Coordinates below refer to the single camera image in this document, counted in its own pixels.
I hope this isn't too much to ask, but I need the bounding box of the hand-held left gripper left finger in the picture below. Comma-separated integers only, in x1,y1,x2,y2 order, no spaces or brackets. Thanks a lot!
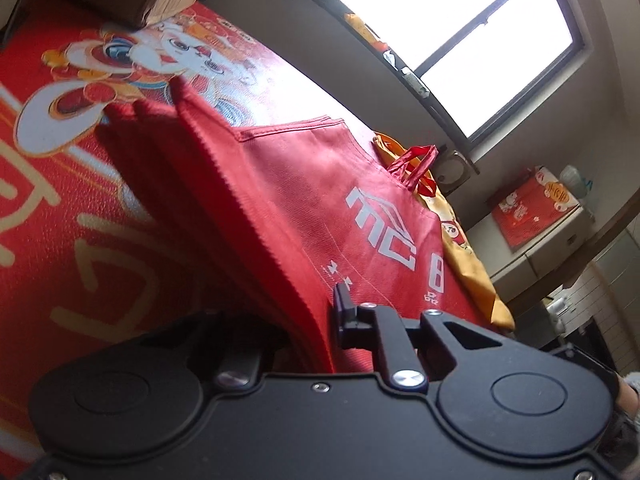
142,310,276,392

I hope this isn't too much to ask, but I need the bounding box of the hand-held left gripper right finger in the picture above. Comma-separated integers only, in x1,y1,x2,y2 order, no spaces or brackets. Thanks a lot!
332,282,503,391

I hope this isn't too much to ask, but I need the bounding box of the red shopping bag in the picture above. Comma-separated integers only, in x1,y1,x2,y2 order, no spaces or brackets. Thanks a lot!
95,80,496,376

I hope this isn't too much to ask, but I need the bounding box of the yellow printed cloth bag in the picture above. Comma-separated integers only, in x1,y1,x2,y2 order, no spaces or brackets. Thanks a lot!
372,132,516,331

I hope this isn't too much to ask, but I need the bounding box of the clear plastic bag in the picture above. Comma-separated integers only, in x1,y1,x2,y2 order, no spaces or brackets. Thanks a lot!
559,164,595,206

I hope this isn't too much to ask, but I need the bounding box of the grey round fan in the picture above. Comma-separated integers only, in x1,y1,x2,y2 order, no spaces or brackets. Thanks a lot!
437,147,476,196

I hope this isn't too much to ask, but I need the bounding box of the white refrigerator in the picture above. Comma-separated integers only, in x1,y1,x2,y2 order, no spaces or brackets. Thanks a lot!
467,200,596,311

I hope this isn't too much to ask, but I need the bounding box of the red printed cover cloth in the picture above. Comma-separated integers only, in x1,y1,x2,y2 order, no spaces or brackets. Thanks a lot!
492,165,583,251

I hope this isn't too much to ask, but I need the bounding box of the red printed table mat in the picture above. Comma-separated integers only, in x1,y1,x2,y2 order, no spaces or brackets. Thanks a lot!
0,2,381,411

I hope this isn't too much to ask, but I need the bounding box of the yellow packet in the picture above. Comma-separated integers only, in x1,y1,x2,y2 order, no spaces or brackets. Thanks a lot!
344,12,386,51

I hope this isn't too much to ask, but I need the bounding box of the wooden door frame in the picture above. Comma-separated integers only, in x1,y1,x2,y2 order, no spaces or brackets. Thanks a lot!
545,180,640,291

